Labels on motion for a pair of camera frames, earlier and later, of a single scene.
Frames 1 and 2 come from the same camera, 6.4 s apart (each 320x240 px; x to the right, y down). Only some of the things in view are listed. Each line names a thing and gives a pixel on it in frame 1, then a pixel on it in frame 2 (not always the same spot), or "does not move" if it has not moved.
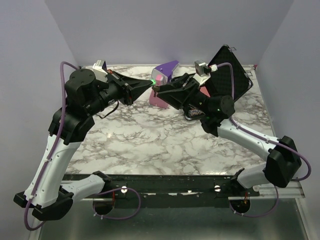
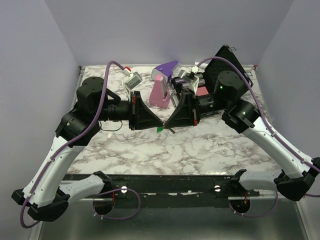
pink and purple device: [162, 74] does not move
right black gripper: [178, 97] -> [187, 113]
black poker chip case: [219, 83] does not move
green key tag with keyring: [155, 88] -> [159, 129]
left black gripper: [130, 89] -> [140, 116]
